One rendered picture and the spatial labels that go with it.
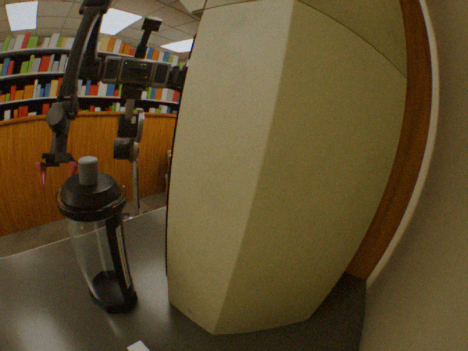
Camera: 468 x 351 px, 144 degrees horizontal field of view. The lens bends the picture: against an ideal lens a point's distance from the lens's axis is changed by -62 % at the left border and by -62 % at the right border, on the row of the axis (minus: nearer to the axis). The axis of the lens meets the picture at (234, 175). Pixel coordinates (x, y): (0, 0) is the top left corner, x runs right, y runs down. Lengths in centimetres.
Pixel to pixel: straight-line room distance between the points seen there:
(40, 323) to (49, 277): 13
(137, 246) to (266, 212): 40
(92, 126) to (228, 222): 210
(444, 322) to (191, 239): 39
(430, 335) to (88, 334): 52
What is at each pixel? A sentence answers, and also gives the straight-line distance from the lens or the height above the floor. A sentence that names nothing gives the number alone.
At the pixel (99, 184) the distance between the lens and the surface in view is 26.
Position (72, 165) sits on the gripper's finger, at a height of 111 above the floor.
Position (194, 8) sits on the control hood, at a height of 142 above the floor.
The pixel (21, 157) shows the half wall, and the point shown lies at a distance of 220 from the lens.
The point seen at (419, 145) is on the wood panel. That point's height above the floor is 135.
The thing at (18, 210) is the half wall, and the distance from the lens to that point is 240.
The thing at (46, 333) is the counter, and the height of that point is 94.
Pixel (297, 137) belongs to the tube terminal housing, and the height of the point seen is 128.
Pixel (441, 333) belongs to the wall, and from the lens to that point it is 34.
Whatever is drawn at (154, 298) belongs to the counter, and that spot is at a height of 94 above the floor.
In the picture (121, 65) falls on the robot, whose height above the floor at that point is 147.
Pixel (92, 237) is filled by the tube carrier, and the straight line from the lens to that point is 27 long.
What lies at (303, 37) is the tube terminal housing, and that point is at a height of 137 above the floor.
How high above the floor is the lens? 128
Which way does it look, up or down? 18 degrees down
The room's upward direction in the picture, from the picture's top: 12 degrees clockwise
